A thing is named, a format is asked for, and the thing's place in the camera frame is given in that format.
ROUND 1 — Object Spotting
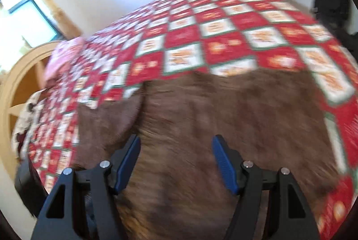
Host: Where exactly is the window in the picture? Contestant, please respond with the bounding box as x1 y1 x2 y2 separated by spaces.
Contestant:
0 0 63 48

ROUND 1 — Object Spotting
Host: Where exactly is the brown fleece garment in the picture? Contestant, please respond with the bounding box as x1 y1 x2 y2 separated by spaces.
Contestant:
73 69 340 240

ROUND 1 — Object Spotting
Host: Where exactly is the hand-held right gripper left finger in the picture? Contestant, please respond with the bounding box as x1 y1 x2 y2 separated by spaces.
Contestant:
30 134 141 240

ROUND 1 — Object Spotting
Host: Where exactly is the pink pillow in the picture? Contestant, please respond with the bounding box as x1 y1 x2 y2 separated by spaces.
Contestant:
45 37 86 81

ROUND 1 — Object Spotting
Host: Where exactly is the wooden arched headboard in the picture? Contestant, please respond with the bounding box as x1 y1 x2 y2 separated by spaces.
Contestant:
0 41 62 182

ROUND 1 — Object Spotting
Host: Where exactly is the white patterned bed sheet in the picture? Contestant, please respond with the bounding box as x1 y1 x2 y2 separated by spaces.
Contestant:
14 88 47 157

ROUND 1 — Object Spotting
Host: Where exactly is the yellow patterned curtain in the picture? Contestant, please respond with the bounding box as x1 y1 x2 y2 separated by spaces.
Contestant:
21 0 81 41

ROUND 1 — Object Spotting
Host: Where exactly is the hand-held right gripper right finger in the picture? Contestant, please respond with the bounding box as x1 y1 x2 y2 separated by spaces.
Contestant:
212 134 321 240

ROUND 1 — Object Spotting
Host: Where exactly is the red checkered printed bedspread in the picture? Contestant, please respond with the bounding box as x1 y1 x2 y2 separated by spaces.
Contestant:
26 0 358 240

